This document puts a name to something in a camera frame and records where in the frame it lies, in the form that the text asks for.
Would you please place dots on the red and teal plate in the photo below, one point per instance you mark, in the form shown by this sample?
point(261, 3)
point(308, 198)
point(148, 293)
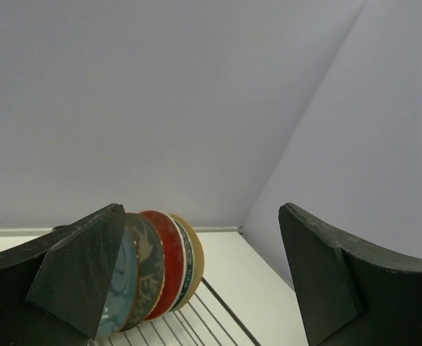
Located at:
point(174, 260)

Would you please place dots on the teal blue plate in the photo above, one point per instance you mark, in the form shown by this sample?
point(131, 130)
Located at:
point(123, 289)

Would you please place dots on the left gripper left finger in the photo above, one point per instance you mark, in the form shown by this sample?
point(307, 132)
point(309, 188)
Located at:
point(53, 288)

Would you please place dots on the black wire dish rack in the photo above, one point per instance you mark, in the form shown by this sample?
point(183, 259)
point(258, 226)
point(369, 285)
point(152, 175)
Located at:
point(206, 319)

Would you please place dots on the beige wooden plate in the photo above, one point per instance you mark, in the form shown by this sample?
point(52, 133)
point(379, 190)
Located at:
point(198, 260)

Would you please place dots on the grey deer pattern plate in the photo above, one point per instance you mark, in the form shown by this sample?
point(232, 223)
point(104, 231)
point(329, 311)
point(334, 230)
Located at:
point(151, 268)

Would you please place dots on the white plate green rim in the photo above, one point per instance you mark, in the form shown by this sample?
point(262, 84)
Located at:
point(189, 264)

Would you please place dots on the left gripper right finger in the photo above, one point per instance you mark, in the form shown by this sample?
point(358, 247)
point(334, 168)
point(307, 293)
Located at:
point(349, 290)

